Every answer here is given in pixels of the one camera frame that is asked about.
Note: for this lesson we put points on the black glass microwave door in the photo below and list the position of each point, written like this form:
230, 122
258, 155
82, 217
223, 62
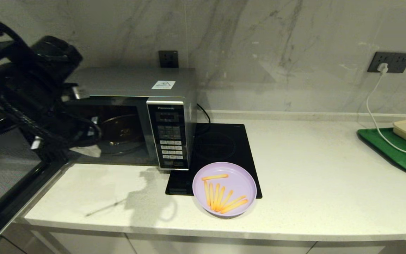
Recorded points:
5, 176

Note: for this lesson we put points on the grey cabinet under counter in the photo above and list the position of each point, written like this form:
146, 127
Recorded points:
189, 247

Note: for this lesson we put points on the white power plug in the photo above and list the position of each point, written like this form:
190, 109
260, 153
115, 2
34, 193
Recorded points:
382, 68

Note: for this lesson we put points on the purple round plate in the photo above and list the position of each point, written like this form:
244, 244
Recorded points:
238, 176

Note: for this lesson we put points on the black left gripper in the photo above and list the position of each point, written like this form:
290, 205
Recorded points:
76, 134

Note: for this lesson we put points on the silver Panasonic microwave oven body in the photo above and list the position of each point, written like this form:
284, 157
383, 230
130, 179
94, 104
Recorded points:
125, 81

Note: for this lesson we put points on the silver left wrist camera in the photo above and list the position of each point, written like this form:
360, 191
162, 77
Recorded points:
79, 93

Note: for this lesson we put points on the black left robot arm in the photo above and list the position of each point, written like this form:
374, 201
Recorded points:
23, 84

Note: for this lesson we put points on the wide dark wall socket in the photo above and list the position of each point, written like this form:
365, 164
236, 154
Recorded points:
398, 62

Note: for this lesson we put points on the black induction cooktop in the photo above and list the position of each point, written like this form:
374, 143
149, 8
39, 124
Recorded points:
224, 148

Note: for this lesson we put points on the small dark wall socket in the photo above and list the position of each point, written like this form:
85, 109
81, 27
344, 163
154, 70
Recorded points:
168, 59

